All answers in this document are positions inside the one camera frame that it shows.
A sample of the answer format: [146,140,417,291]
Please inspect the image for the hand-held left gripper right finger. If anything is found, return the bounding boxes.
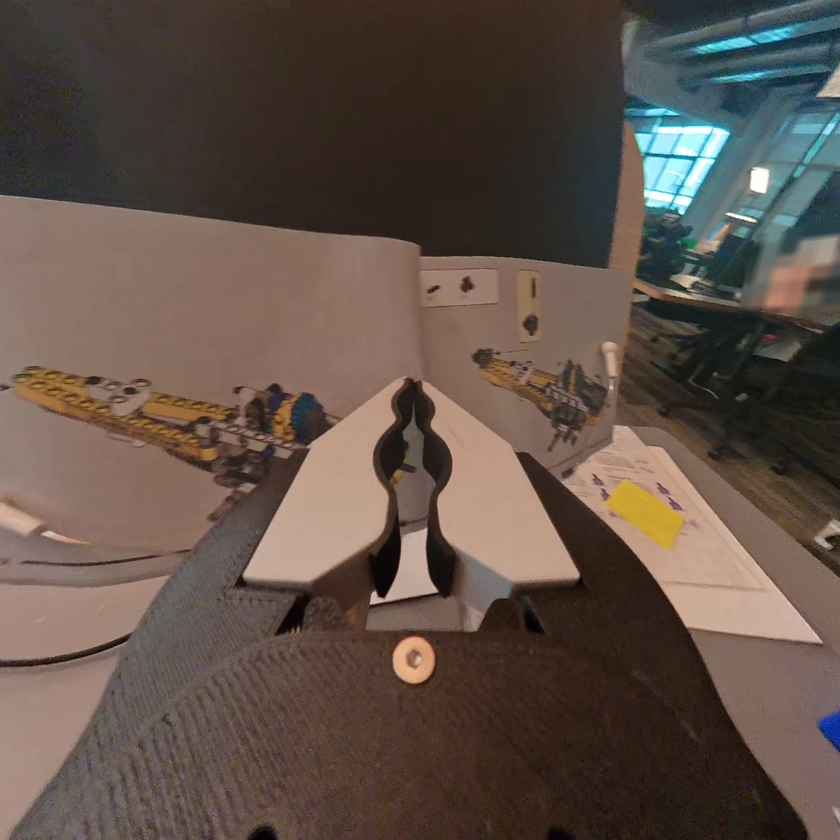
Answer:
[413,381,582,632]

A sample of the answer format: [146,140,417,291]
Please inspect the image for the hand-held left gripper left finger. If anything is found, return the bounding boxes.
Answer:
[243,377,417,626]

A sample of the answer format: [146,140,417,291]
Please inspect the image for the open lego instruction booklet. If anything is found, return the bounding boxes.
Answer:
[0,196,635,569]

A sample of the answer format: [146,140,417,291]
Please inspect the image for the yellow sticky note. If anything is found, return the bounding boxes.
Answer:
[604,479,687,551]

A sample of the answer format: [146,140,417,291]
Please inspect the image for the white printed paper sheet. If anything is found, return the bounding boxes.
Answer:
[561,425,825,645]

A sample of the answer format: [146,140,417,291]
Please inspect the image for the black office chair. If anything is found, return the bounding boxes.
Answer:
[651,314,812,463]

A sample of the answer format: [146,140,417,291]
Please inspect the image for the wooden office desk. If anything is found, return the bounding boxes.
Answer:
[633,274,840,330]

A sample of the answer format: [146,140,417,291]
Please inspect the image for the dark green plant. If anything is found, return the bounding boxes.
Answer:
[639,215,694,284]

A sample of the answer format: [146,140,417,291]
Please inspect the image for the black backdrop panel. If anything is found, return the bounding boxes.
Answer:
[0,0,630,271]

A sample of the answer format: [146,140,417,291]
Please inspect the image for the black cable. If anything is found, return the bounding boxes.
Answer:
[0,550,193,669]

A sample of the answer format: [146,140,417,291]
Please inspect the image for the white cable plug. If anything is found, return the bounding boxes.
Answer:
[0,501,88,547]

